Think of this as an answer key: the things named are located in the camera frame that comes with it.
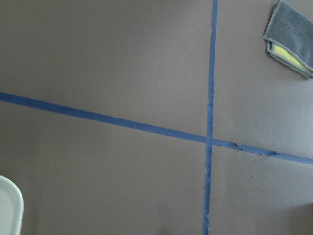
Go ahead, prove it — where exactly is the grey yellow sponge cloth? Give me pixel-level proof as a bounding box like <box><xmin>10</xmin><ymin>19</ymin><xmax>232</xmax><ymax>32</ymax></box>
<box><xmin>263</xmin><ymin>0</ymin><xmax>313</xmax><ymax>79</ymax></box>

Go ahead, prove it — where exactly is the white bear tray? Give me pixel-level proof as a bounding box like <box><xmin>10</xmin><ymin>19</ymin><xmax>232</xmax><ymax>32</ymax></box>
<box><xmin>0</xmin><ymin>176</ymin><xmax>24</xmax><ymax>235</ymax></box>

